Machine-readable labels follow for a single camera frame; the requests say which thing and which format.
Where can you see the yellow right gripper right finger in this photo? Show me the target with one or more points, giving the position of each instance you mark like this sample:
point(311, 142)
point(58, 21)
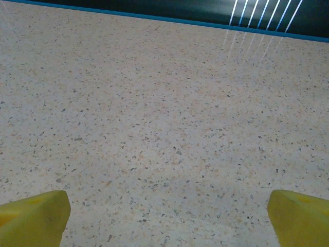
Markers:
point(300, 221)

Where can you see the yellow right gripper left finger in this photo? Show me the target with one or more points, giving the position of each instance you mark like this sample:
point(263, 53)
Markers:
point(33, 221)

